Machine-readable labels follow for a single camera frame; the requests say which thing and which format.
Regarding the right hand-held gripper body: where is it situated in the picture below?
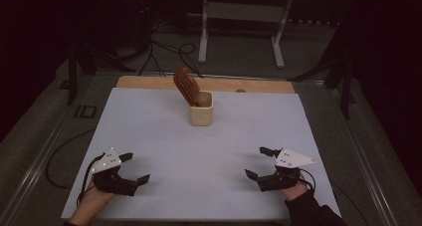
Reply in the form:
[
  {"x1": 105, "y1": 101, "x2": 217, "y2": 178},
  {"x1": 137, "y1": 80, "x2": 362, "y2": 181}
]
[{"x1": 257, "y1": 148, "x2": 317, "y2": 193}]

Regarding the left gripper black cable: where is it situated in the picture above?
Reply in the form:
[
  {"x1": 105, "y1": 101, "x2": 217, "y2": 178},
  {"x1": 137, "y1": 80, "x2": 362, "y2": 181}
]
[{"x1": 76, "y1": 153, "x2": 106, "y2": 208}]

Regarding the white metal stand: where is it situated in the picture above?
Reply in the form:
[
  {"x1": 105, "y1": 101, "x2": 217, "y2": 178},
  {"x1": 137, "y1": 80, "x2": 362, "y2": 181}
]
[{"x1": 187, "y1": 0, "x2": 297, "y2": 70}]

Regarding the black floor cables bundle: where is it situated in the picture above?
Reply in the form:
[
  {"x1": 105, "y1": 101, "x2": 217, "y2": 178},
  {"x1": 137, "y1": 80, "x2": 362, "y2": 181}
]
[{"x1": 137, "y1": 18, "x2": 206, "y2": 80}]

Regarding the cream square cup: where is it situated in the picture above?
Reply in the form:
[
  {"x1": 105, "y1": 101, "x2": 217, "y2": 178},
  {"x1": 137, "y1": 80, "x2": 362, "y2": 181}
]
[{"x1": 188, "y1": 90, "x2": 214, "y2": 127}]

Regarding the thin black floor cable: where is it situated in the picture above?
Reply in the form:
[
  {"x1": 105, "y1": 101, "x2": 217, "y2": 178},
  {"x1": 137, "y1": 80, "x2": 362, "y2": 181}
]
[{"x1": 329, "y1": 180, "x2": 369, "y2": 226}]

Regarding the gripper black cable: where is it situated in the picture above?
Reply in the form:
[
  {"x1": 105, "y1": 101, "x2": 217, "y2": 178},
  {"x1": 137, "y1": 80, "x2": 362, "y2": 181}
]
[
  {"x1": 298, "y1": 167, "x2": 317, "y2": 192},
  {"x1": 76, "y1": 153, "x2": 106, "y2": 208}
]

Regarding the metal floor rail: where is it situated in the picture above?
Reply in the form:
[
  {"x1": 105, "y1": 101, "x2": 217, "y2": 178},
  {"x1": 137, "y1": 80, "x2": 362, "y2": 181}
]
[
  {"x1": 0, "y1": 100, "x2": 86, "y2": 226},
  {"x1": 326, "y1": 86, "x2": 399, "y2": 226}
]

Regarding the person's right hand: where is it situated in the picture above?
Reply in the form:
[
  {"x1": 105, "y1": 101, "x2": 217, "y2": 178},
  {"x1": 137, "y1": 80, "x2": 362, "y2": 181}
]
[{"x1": 280, "y1": 173, "x2": 312, "y2": 202}]

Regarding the brown wooden paddle hairbrush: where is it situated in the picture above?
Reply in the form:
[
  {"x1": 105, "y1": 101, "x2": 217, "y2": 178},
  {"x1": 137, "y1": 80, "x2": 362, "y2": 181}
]
[{"x1": 172, "y1": 66, "x2": 202, "y2": 108}]

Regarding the white table cover sheet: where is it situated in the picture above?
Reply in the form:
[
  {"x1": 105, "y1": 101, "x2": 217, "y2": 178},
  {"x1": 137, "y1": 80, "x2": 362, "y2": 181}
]
[{"x1": 60, "y1": 87, "x2": 342, "y2": 220}]

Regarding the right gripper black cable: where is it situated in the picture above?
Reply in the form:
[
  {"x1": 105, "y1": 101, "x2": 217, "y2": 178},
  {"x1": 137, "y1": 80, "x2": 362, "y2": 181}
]
[{"x1": 298, "y1": 167, "x2": 317, "y2": 192}]

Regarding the person's left hand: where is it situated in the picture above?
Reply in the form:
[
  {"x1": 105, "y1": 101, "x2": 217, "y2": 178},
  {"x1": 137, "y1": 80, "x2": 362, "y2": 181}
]
[{"x1": 76, "y1": 180, "x2": 117, "y2": 221}]

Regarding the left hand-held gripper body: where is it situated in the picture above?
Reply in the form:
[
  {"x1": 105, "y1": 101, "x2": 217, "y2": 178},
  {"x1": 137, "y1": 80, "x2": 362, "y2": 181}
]
[{"x1": 91, "y1": 147, "x2": 141, "y2": 197}]

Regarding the long black floor cable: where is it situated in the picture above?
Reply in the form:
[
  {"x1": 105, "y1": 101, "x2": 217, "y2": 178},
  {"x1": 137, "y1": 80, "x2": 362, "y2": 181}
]
[{"x1": 45, "y1": 128, "x2": 98, "y2": 190}]

